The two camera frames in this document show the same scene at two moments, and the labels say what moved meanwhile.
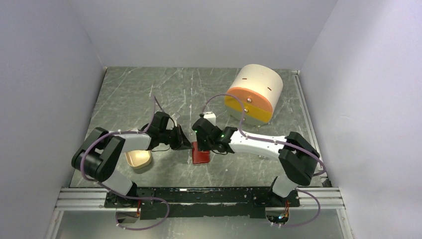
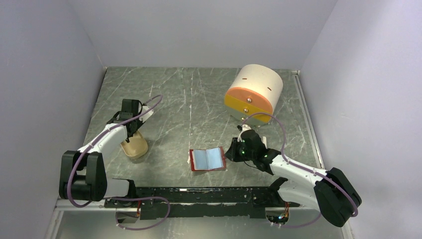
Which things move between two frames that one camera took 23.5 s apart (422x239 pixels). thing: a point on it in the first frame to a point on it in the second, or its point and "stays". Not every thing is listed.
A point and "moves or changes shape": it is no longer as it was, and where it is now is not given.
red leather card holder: x=199 y=157 moves or changes shape
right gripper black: x=201 y=147 to x=232 y=154
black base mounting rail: x=202 y=202 stays
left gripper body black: x=170 y=137 to x=139 y=123
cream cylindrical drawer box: x=260 y=88 stays
